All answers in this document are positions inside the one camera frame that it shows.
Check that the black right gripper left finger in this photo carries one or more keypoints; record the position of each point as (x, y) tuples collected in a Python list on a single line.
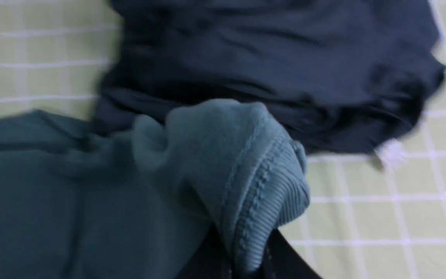
[(210, 261)]

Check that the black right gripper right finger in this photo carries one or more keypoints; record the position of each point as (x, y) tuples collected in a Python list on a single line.
[(281, 261)]

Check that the green long-sleeve top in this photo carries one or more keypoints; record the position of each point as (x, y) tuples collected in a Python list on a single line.
[(138, 204)]

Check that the green checkered tablecloth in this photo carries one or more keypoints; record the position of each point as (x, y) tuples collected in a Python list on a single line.
[(363, 223)]

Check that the dark grey crumpled garment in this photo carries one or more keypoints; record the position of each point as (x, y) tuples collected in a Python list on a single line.
[(341, 76)]

